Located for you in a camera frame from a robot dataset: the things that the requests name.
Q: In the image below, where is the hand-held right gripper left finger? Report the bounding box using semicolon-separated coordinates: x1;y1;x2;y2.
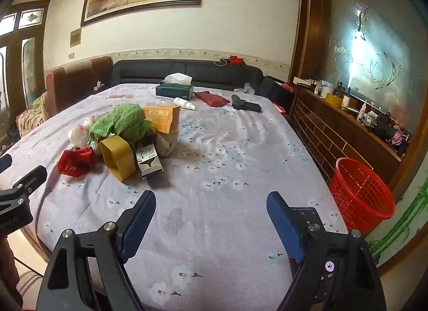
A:
35;190;157;311

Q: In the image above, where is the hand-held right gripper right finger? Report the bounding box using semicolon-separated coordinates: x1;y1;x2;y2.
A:
266;191;388;311

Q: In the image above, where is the red wrapper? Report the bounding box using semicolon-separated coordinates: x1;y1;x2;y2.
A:
58;148;98;178

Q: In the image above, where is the white green carton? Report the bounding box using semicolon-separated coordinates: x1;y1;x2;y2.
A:
135;143;164;179

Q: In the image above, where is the red plastic basket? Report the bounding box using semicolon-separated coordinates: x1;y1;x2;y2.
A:
328;157;396;236

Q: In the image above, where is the orange medicine box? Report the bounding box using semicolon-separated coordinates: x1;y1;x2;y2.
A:
144;104;181;135

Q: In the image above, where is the patterned green cushion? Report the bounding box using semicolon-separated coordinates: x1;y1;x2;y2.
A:
16;93;51;138

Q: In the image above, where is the white pink plush toy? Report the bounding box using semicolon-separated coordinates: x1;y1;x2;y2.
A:
68;115;101;149

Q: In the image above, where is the brown armchair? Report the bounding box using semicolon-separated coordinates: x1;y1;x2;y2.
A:
15;56;114;138

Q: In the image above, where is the wooden partition cabinet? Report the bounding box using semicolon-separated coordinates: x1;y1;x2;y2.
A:
288;0;428;198

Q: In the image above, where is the green towel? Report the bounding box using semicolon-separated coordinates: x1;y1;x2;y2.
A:
89;103;157;141

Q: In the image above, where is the wooden glazed door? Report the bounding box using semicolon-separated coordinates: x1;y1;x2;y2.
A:
0;0;51;131

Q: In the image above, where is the bamboo print glass panel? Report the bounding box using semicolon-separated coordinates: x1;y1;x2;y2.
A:
364;150;428;265

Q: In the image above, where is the red white gift box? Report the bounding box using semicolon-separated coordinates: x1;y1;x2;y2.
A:
272;101;289;117

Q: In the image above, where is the white spray bottle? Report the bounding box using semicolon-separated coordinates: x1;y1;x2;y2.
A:
173;97;198;111

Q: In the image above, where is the green tissue box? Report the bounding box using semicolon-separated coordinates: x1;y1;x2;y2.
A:
155;73;194;101

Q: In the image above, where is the black handbag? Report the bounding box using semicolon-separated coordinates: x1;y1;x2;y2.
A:
373;112;402;141

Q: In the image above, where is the clear plastic bag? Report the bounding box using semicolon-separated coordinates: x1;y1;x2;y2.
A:
233;82;256;95

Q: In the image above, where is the pink cloth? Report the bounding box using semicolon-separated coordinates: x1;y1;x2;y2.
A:
391;128;410;146

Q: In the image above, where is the red pouch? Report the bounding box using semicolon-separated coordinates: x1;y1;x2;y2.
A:
194;90;231;108

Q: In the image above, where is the flat white box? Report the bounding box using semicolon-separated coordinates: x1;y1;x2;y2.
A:
293;77;322;87

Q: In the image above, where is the black sofa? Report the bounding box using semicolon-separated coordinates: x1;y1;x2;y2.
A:
112;59;265;96

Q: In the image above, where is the frosted etched glass panel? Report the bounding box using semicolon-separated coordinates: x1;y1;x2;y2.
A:
329;0;428;151

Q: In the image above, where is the white charger with cable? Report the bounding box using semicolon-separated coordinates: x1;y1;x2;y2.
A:
87;63;104;91

